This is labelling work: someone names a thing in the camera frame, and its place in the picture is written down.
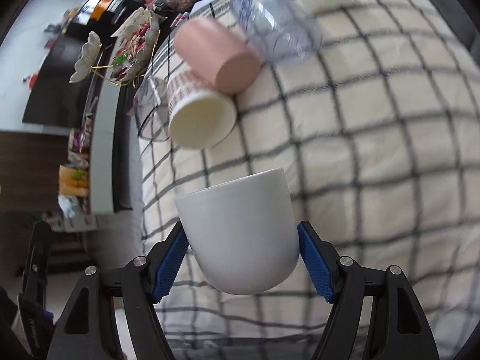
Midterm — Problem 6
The white ceramic cup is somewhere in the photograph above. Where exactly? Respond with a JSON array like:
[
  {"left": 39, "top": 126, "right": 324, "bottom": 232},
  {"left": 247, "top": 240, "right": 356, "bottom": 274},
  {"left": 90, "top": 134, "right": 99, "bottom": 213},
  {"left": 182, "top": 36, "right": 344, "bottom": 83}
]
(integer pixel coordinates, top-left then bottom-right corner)
[{"left": 175, "top": 168, "right": 299, "bottom": 295}]

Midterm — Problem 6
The striped paper cup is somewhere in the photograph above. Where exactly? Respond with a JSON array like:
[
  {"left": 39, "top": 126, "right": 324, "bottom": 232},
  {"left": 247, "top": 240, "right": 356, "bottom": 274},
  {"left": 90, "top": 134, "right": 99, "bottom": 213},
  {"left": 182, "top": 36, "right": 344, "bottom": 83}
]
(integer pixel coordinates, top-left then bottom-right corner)
[{"left": 167, "top": 70, "right": 237, "bottom": 150}]

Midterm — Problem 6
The pink plastic cup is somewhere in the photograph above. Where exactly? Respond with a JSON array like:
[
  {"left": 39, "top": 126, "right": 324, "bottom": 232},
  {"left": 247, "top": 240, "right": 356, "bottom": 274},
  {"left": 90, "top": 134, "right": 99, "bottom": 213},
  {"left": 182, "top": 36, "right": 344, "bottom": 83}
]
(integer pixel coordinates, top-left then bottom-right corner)
[{"left": 173, "top": 16, "right": 262, "bottom": 95}]

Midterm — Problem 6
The clear blue-patterned plastic cup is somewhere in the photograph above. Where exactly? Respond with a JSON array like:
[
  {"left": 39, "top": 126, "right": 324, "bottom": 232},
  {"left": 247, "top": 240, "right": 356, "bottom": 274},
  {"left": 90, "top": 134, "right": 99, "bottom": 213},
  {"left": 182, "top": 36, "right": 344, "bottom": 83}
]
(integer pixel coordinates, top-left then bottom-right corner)
[{"left": 230, "top": 0, "right": 322, "bottom": 63}]

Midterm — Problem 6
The white tv cabinet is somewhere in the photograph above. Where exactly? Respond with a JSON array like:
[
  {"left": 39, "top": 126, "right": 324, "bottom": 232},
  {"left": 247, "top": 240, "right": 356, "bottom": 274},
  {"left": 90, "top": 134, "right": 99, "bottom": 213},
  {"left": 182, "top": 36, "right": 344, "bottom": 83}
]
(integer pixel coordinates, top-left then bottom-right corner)
[{"left": 89, "top": 82, "right": 120, "bottom": 215}]

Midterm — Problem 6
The checked white black tablecloth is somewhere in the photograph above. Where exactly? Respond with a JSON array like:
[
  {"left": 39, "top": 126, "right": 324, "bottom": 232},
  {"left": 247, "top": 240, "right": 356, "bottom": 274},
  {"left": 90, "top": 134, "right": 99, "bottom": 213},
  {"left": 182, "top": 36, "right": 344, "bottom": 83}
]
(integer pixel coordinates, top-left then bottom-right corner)
[{"left": 141, "top": 0, "right": 479, "bottom": 359}]

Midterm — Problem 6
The black television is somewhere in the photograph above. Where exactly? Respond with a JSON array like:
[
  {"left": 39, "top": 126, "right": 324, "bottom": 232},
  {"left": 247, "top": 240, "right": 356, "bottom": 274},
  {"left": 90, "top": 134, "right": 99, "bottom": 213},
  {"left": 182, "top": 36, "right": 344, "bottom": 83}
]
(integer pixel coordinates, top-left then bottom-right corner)
[{"left": 23, "top": 36, "right": 93, "bottom": 128}]

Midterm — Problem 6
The clear square black-rimmed glass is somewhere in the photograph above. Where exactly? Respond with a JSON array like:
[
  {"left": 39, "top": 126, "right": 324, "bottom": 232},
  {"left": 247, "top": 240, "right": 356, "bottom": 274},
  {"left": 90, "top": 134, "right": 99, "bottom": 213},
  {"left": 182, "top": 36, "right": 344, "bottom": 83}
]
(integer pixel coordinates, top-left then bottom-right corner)
[{"left": 133, "top": 75, "right": 169, "bottom": 142}]

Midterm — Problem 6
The white tiered snack tray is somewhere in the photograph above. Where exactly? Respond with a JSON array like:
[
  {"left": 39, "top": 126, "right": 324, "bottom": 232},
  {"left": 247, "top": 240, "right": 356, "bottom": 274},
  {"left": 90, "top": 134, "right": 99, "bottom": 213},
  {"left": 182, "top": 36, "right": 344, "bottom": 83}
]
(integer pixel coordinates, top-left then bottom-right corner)
[{"left": 69, "top": 7, "right": 160, "bottom": 86}]

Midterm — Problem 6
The black piano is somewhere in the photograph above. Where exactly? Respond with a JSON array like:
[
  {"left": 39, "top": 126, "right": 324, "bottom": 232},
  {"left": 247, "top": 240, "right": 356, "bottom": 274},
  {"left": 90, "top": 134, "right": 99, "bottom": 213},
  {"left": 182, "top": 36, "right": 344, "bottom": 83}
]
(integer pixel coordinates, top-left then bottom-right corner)
[{"left": 63, "top": 0, "right": 144, "bottom": 41}]

